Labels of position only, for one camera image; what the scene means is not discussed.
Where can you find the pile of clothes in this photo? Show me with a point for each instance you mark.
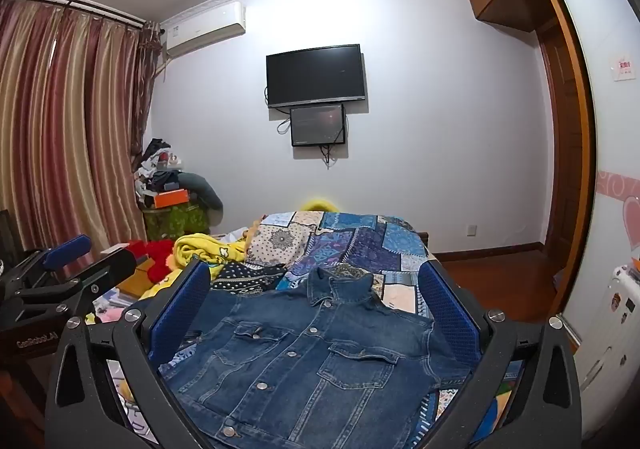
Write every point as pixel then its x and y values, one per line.
pixel 155 169

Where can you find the small black monitor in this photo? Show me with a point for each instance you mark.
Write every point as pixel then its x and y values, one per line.
pixel 318 125

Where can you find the white wall outlet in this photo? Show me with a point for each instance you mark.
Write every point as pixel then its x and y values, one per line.
pixel 470 229

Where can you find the green cloth covered stand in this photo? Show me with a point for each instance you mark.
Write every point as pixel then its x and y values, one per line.
pixel 175 224

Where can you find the dark grey cushion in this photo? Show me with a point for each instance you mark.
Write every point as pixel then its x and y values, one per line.
pixel 202 189

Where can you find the white stickered appliance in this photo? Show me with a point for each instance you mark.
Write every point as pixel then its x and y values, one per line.
pixel 612 329

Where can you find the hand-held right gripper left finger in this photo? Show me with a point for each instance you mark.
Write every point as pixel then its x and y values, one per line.
pixel 179 316

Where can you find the blue denim jacket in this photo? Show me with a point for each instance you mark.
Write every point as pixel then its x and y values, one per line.
pixel 300 359

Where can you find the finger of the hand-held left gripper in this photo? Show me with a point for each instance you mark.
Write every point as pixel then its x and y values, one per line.
pixel 65 251
pixel 107 269

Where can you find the white sliding door pink pattern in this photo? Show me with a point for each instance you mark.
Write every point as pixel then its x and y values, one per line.
pixel 610 139

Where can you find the white air conditioner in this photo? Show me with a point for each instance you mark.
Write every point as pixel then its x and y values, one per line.
pixel 205 29

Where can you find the brown cardboard box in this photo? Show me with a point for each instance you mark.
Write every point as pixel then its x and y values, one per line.
pixel 134 285

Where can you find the red and white door sticker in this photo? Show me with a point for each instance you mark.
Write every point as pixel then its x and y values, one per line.
pixel 622 67

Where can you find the orange box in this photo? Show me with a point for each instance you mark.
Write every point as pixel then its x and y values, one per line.
pixel 171 199

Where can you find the red cloth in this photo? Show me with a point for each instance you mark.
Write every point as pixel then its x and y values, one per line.
pixel 150 256

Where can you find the striped red and gold curtain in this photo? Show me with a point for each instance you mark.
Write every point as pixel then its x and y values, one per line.
pixel 65 129

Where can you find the curtain rail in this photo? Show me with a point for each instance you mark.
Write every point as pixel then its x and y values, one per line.
pixel 80 6

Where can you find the yellow printed blanket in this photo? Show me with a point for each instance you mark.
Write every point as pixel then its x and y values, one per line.
pixel 200 246

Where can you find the yellow plush item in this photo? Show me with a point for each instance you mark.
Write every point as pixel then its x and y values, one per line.
pixel 320 205

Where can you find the blue patchwork bedspread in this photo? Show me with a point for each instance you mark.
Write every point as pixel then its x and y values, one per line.
pixel 360 239

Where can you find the black wall television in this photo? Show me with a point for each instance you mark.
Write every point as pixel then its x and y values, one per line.
pixel 316 75

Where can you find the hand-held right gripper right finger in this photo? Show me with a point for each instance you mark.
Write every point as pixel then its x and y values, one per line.
pixel 450 319

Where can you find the wooden baseboard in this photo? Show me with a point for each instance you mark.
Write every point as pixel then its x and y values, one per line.
pixel 490 252

